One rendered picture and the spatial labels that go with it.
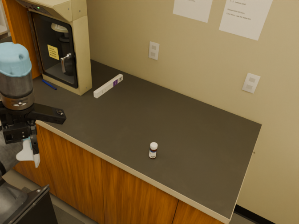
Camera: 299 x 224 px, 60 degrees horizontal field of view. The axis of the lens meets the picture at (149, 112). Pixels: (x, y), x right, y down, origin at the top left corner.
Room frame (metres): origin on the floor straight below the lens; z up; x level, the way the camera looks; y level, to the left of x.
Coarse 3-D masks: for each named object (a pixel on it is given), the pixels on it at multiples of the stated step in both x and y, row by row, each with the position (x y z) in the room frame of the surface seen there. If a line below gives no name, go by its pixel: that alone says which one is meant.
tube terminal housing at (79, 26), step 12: (72, 0) 1.29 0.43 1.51; (84, 0) 1.36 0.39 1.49; (36, 12) 1.39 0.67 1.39; (72, 12) 1.28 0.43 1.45; (84, 12) 1.36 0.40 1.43; (72, 24) 1.28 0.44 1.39; (84, 24) 1.35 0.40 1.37; (84, 36) 1.34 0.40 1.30; (84, 48) 1.34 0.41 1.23; (84, 60) 1.33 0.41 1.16; (84, 72) 1.32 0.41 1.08; (60, 84) 1.35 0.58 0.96; (84, 84) 1.31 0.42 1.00
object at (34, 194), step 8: (48, 184) 0.45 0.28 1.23; (32, 192) 0.47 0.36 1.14; (40, 192) 0.42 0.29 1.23; (48, 192) 0.45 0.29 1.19; (32, 200) 0.39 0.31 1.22; (40, 200) 0.42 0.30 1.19; (48, 200) 0.44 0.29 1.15; (24, 208) 0.37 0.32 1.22; (32, 208) 0.38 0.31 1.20; (40, 208) 0.41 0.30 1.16; (48, 208) 0.43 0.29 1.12; (16, 216) 0.34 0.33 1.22; (24, 216) 0.36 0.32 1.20; (32, 216) 0.38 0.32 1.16; (40, 216) 0.40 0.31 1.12; (48, 216) 0.42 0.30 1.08
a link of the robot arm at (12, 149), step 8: (0, 128) 0.58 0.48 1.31; (0, 136) 0.56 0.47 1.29; (0, 144) 0.54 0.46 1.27; (8, 144) 0.55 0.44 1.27; (16, 144) 0.56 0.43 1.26; (0, 152) 0.52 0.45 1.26; (8, 152) 0.53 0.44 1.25; (16, 152) 0.55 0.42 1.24; (0, 160) 0.50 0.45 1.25; (8, 160) 0.51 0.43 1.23; (16, 160) 0.53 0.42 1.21; (8, 168) 0.51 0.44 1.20
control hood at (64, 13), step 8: (16, 0) 1.34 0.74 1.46; (24, 0) 1.27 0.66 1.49; (32, 0) 1.23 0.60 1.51; (40, 0) 1.23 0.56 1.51; (48, 0) 1.24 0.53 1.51; (56, 0) 1.25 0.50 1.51; (64, 0) 1.26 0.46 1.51; (48, 8) 1.21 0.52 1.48; (56, 8) 1.19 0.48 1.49; (64, 8) 1.23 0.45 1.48; (56, 16) 1.27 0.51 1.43; (64, 16) 1.23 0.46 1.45
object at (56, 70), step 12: (36, 24) 1.38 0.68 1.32; (48, 24) 1.34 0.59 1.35; (60, 24) 1.30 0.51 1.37; (36, 36) 1.39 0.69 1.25; (48, 36) 1.34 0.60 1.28; (60, 36) 1.30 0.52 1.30; (72, 36) 1.27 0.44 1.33; (60, 48) 1.31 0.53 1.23; (72, 48) 1.27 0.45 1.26; (48, 60) 1.36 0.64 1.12; (60, 60) 1.32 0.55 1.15; (72, 60) 1.28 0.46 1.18; (48, 72) 1.37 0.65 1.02; (60, 72) 1.32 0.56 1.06; (72, 72) 1.28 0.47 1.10; (72, 84) 1.29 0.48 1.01
